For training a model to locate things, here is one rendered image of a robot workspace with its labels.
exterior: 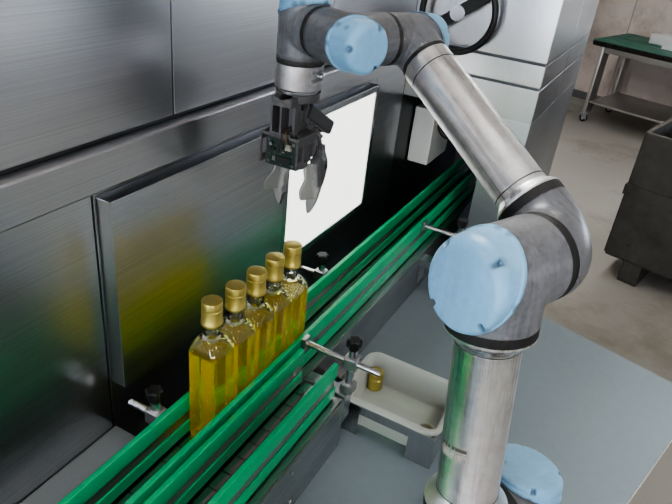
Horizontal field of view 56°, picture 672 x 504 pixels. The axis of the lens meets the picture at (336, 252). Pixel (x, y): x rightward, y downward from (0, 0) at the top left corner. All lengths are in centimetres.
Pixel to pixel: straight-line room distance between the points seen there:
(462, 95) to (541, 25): 87
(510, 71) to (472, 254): 113
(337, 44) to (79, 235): 45
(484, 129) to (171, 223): 51
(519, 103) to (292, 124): 91
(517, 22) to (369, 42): 93
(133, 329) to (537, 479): 67
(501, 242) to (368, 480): 71
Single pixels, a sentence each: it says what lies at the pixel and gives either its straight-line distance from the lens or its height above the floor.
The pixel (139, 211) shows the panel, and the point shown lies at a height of 129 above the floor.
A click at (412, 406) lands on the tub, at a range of 144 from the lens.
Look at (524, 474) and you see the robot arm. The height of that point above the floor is 100.
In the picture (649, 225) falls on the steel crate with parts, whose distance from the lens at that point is 374.
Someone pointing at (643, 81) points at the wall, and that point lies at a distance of 759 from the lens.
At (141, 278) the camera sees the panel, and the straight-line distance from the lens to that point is 105.
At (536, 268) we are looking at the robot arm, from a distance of 74.
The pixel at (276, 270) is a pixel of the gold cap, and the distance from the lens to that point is 112.
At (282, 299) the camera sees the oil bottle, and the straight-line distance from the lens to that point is 115.
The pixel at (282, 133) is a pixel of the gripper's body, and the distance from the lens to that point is 101.
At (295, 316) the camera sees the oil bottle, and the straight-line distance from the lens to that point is 121.
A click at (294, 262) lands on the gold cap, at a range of 116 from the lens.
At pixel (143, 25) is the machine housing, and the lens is 97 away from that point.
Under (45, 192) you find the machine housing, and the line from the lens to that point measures 87.
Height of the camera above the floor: 173
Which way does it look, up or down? 29 degrees down
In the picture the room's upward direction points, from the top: 7 degrees clockwise
